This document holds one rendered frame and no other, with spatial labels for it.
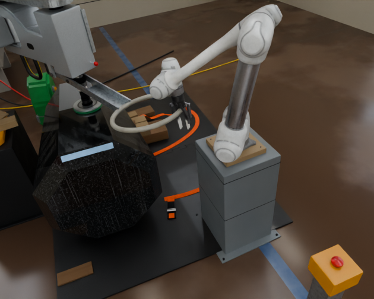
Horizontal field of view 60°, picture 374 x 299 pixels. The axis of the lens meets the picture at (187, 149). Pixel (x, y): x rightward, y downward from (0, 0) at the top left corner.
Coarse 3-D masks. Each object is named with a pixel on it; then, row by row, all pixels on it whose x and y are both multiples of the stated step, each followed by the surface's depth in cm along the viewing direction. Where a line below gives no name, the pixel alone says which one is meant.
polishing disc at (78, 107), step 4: (80, 100) 249; (92, 100) 247; (96, 100) 247; (76, 104) 244; (80, 104) 244; (92, 104) 242; (96, 104) 242; (100, 104) 243; (76, 108) 240; (80, 108) 240; (84, 108) 239; (88, 108) 239; (92, 108) 238; (96, 108) 240
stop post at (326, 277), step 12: (324, 252) 112; (336, 252) 112; (312, 264) 112; (324, 264) 109; (348, 264) 108; (324, 276) 107; (336, 276) 105; (348, 276) 104; (360, 276) 107; (312, 288) 121; (324, 288) 109; (336, 288) 105
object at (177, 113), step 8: (144, 96) 220; (168, 96) 216; (128, 104) 217; (120, 112) 213; (176, 112) 188; (112, 120) 198; (168, 120) 184; (120, 128) 187; (128, 128) 184; (136, 128) 182; (144, 128) 181; (152, 128) 182
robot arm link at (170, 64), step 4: (164, 60) 174; (168, 60) 173; (172, 60) 173; (176, 60) 176; (164, 64) 173; (168, 64) 173; (172, 64) 173; (176, 64) 174; (164, 68) 174; (168, 68) 173; (172, 68) 173; (176, 68) 175; (180, 84) 181
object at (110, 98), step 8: (64, 80) 234; (72, 80) 228; (88, 80) 234; (96, 80) 230; (80, 88) 226; (88, 88) 229; (96, 88) 230; (104, 88) 227; (96, 96) 219; (104, 96) 224; (112, 96) 225; (120, 96) 221; (104, 104) 218; (112, 104) 212; (120, 104) 219
